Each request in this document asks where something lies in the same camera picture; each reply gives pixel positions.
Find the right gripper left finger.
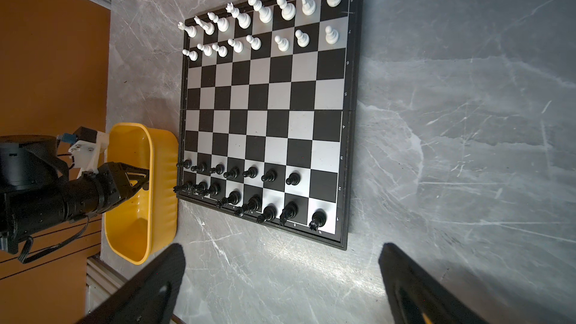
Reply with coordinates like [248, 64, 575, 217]
[79, 243, 185, 323]

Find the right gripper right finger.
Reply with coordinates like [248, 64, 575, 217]
[379, 243, 486, 323]

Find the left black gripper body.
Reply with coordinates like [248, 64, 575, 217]
[62, 162, 150, 221]

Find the yellow tray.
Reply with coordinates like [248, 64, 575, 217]
[104, 123, 179, 265]

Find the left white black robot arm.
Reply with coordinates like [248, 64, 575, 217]
[1, 135, 150, 264]

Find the black rook corner square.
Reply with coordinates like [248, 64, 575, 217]
[173, 181, 195, 193]

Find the black white chessboard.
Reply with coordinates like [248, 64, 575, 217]
[175, 0, 363, 249]

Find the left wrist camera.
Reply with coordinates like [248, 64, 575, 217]
[57, 127, 110, 179]

